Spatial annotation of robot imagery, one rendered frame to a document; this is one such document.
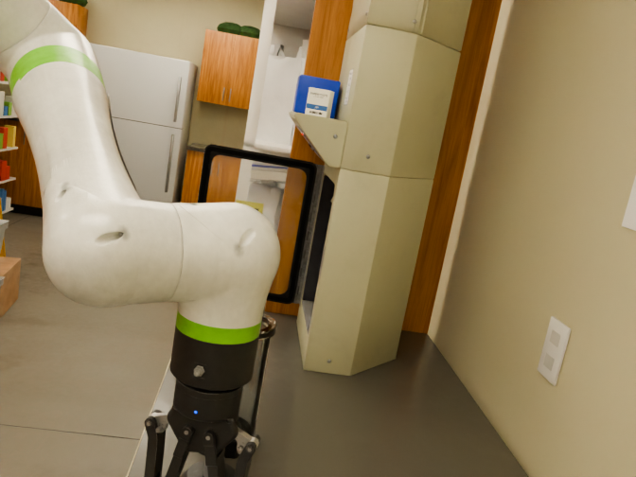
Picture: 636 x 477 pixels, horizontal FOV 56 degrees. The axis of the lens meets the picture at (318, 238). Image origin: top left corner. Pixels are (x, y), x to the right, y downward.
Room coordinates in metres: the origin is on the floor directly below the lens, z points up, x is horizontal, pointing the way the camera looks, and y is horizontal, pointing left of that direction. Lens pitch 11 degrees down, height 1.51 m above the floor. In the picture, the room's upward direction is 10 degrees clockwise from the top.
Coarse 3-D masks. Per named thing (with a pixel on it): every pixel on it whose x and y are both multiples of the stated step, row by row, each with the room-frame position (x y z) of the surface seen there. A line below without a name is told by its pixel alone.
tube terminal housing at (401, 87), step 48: (384, 48) 1.30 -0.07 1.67; (432, 48) 1.36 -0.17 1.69; (384, 96) 1.30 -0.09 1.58; (432, 96) 1.39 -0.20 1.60; (384, 144) 1.30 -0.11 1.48; (432, 144) 1.43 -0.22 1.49; (336, 192) 1.29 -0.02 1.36; (384, 192) 1.30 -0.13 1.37; (336, 240) 1.29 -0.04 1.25; (384, 240) 1.33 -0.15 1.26; (336, 288) 1.30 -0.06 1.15; (384, 288) 1.36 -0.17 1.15; (336, 336) 1.30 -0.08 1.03; (384, 336) 1.40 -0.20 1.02
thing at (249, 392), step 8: (264, 320) 0.97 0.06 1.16; (272, 320) 0.96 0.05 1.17; (264, 328) 0.91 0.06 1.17; (272, 328) 0.92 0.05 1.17; (272, 336) 0.92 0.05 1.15; (264, 344) 0.92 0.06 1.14; (256, 352) 0.91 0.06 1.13; (256, 360) 0.91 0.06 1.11; (256, 368) 0.91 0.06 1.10; (256, 376) 0.91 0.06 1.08; (248, 384) 0.90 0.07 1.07; (256, 384) 0.92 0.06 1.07; (248, 392) 0.90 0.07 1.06; (248, 400) 0.91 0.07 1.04; (240, 408) 0.90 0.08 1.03; (248, 408) 0.91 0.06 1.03; (240, 416) 0.90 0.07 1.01; (248, 416) 0.91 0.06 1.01; (240, 424) 0.90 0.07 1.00; (248, 424) 0.91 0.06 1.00; (248, 432) 0.91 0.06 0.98
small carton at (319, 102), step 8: (312, 88) 1.37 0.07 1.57; (312, 96) 1.37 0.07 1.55; (320, 96) 1.37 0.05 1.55; (328, 96) 1.37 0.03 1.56; (312, 104) 1.37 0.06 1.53; (320, 104) 1.37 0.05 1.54; (328, 104) 1.37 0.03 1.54; (312, 112) 1.37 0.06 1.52; (320, 112) 1.37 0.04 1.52; (328, 112) 1.39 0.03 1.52
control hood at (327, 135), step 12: (300, 120) 1.28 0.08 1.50; (312, 120) 1.28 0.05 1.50; (324, 120) 1.29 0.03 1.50; (336, 120) 1.29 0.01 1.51; (312, 132) 1.28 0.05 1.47; (324, 132) 1.29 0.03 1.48; (336, 132) 1.29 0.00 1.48; (312, 144) 1.31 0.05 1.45; (324, 144) 1.29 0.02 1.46; (336, 144) 1.29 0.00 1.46; (324, 156) 1.29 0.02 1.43; (336, 156) 1.29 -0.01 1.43
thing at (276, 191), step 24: (216, 168) 1.60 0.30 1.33; (240, 168) 1.60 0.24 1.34; (264, 168) 1.60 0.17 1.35; (288, 168) 1.60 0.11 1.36; (216, 192) 1.60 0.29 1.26; (240, 192) 1.60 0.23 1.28; (264, 192) 1.60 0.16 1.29; (288, 192) 1.60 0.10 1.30; (288, 216) 1.60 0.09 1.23; (288, 240) 1.60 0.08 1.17; (288, 264) 1.60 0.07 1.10
